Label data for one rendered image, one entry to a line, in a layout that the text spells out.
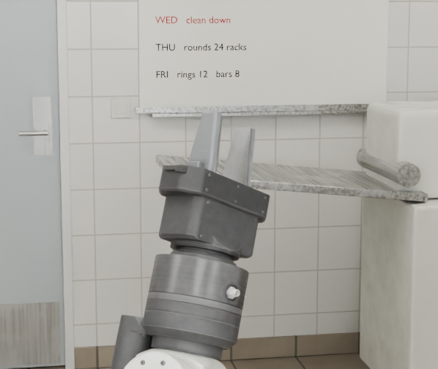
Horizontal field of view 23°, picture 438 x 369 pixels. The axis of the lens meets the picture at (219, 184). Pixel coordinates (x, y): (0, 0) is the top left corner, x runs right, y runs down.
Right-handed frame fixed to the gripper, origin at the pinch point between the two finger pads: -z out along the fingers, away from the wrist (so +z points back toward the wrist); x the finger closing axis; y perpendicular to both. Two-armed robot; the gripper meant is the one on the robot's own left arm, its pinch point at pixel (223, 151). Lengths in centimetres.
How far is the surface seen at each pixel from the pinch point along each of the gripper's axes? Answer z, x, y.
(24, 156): -66, -185, 306
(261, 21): -141, -239, 235
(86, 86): -99, -192, 284
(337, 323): -25, -321, 232
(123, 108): -93, -207, 275
